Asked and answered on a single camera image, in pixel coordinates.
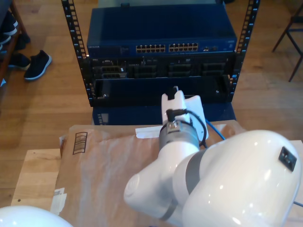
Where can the black rack frame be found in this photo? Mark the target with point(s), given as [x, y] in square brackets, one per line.
[84, 71]

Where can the black metal chair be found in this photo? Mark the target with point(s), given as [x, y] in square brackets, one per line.
[281, 37]

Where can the white tape strip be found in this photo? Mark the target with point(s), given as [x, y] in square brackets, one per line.
[146, 133]

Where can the white paper label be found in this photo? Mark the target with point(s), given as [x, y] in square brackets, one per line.
[58, 203]

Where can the dark shoe white sole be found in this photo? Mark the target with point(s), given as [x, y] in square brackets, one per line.
[38, 66]
[9, 23]
[4, 39]
[20, 61]

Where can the black server unit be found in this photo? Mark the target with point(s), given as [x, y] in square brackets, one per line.
[161, 71]

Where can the small black block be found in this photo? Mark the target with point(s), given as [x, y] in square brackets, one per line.
[125, 4]

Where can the wooden shoe shelf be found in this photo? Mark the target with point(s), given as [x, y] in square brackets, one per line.
[19, 19]

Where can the blue network switch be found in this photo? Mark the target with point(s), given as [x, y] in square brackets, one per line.
[161, 26]

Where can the brown packing paper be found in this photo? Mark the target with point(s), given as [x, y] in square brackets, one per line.
[106, 177]

